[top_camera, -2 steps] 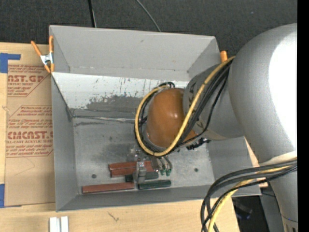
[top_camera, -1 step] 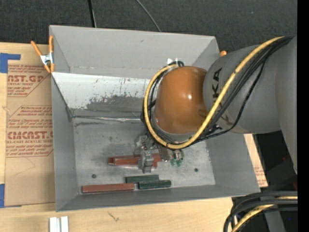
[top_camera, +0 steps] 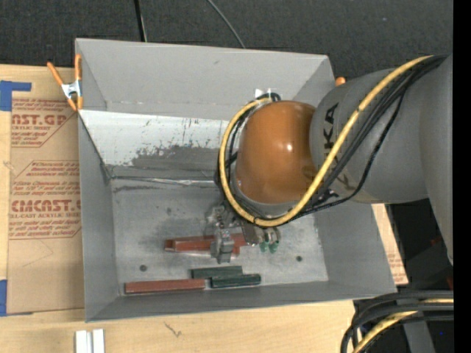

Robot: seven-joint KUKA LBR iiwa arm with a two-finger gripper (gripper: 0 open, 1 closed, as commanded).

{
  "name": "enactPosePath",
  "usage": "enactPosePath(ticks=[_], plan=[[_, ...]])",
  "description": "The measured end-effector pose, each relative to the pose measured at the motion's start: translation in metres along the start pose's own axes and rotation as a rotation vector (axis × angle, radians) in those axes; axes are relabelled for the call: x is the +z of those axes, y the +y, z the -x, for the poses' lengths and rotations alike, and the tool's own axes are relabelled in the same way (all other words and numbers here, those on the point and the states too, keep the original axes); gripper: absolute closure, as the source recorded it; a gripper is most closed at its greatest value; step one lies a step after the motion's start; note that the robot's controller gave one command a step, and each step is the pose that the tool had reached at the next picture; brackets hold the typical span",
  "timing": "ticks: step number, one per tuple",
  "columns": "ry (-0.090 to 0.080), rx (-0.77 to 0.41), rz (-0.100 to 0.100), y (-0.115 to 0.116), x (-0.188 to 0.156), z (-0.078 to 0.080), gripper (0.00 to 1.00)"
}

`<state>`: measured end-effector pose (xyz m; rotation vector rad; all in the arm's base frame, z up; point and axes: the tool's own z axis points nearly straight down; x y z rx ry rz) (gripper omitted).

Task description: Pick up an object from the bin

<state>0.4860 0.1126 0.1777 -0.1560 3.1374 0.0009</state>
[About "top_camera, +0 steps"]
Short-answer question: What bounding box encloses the dark green flat block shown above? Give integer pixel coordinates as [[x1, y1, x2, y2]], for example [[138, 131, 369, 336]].
[[190, 265, 244, 280], [210, 274, 263, 290]]

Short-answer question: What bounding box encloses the red-brown flat block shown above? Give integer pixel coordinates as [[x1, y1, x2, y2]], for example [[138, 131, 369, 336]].
[[163, 233, 247, 256], [124, 278, 207, 296]]

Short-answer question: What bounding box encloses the grey metal bin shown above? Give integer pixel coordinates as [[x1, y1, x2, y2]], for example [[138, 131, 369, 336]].
[[74, 38, 399, 324]]

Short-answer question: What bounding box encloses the brown cardboard board red print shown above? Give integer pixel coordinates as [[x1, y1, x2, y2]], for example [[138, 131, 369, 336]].
[[0, 63, 409, 316]]

